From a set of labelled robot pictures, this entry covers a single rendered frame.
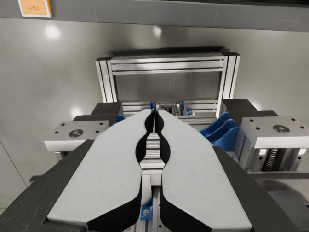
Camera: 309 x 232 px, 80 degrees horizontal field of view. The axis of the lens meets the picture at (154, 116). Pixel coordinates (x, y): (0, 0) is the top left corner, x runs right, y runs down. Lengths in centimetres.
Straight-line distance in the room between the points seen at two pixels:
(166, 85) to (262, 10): 87
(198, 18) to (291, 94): 145
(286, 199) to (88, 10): 57
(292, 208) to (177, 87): 89
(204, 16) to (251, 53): 113
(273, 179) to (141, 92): 92
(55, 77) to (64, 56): 18
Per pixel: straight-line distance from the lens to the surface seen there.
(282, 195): 55
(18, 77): 177
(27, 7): 44
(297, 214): 54
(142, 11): 39
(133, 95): 125
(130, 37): 136
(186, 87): 123
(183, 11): 39
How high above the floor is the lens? 133
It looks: 59 degrees down
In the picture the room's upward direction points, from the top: 177 degrees counter-clockwise
